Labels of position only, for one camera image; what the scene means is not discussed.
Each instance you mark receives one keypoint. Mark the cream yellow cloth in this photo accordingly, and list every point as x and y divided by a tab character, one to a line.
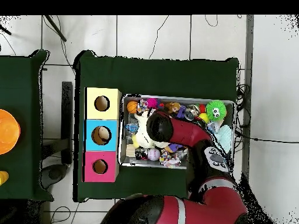
141	135

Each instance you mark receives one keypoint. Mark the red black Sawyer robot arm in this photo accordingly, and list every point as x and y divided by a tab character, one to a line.
186	133

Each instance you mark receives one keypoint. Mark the shallow metal mesh bin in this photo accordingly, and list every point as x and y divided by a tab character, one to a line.
149	163

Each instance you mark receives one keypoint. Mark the wooden box with three holes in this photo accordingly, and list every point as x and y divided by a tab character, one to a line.
93	144

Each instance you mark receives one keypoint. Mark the pink spiky ball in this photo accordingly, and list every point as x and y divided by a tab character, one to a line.
152	103

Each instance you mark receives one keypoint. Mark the crushed silver drink can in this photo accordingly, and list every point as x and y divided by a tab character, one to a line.
193	110

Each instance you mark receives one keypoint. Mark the orange toy basketball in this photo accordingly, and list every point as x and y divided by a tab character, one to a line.
132	107

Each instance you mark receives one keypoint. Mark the crushed clear water bottle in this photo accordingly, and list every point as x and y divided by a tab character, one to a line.
132	129

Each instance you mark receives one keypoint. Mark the dark green table cloth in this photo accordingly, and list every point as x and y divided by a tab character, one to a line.
21	84
163	77

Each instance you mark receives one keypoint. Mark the white toy baseball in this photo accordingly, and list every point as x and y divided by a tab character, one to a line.
154	154

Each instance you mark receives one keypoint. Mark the crushed black drink can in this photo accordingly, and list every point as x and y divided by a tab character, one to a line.
141	154

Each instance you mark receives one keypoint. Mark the green spiky ball with eyes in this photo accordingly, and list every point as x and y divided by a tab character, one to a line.
211	108

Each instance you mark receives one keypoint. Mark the mint green cloth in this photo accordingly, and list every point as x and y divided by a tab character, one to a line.
225	137

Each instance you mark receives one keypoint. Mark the black upright panel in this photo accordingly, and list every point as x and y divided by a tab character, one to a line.
67	116

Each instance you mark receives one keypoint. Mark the black tripod leg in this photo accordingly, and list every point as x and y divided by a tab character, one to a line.
5	30
56	28

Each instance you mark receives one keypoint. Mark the orange bowl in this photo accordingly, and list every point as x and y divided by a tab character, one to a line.
8	131

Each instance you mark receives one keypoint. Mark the small yellow object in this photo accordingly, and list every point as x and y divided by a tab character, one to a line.
3	178

